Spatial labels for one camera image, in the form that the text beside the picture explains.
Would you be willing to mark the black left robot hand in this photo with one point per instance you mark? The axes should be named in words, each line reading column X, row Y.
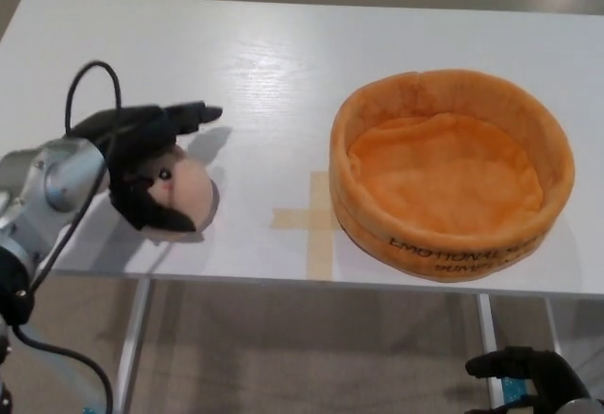
column 137, row 140

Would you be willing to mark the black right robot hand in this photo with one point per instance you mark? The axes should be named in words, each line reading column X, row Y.
column 547, row 371

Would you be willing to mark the pink round plush toy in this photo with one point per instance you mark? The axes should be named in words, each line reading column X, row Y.
column 191, row 187

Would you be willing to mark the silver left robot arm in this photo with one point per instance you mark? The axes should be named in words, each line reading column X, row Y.
column 56, row 178

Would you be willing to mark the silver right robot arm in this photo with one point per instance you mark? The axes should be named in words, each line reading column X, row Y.
column 585, row 407

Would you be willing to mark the orange plush round plate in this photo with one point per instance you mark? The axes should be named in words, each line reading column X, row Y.
column 448, row 173

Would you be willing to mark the white metal table leg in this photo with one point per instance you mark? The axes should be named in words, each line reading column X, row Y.
column 557, row 324
column 488, row 334
column 134, row 338

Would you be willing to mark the short beige masking tape strip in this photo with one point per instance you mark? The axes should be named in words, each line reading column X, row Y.
column 295, row 219

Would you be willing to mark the long beige masking tape strip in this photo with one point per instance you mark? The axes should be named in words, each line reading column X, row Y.
column 320, row 253

